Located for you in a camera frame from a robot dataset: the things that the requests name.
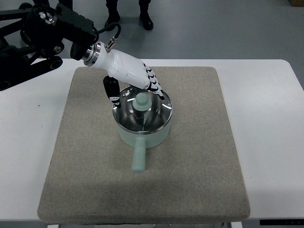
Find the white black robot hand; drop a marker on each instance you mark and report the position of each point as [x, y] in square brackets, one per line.
[121, 67]

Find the glass lid with green knob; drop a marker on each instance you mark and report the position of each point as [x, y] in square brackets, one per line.
[142, 111]

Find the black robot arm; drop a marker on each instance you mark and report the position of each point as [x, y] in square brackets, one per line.
[30, 46]

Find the left black boot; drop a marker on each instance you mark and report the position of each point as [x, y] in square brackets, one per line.
[113, 15]

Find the black boot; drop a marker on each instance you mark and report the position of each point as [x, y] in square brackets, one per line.
[113, 15]
[144, 15]

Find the right black boot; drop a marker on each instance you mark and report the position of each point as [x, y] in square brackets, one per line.
[144, 15]

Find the mint green saucepan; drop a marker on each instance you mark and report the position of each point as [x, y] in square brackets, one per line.
[142, 142]

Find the grey felt mat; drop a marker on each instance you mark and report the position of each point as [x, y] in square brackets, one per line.
[192, 177]

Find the cardboard box corner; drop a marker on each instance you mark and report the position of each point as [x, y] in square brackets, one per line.
[297, 3]

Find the black table control panel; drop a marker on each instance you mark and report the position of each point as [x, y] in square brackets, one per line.
[281, 222]

